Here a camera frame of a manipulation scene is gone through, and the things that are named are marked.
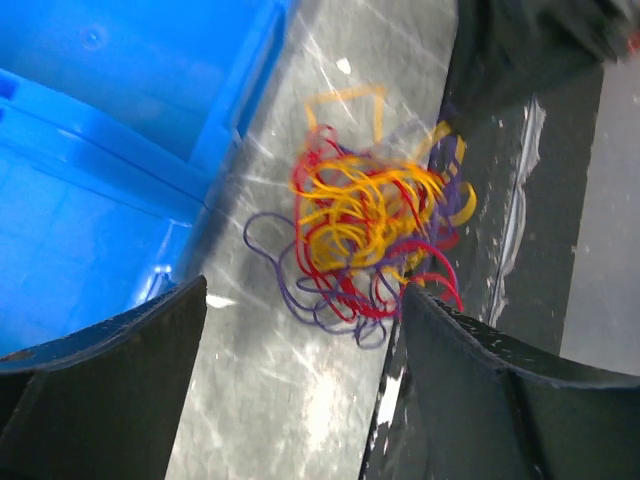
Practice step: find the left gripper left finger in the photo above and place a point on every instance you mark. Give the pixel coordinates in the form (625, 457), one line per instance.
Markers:
(104, 402)

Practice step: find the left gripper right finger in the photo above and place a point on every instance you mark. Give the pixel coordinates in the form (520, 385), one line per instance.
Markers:
(494, 407)

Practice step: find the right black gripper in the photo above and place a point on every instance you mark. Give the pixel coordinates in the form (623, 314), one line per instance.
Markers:
(506, 51)

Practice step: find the blue three-compartment plastic bin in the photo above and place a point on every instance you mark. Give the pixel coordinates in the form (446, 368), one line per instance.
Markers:
(119, 120)

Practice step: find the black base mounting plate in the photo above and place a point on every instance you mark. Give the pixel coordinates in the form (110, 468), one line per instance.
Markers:
(515, 265)

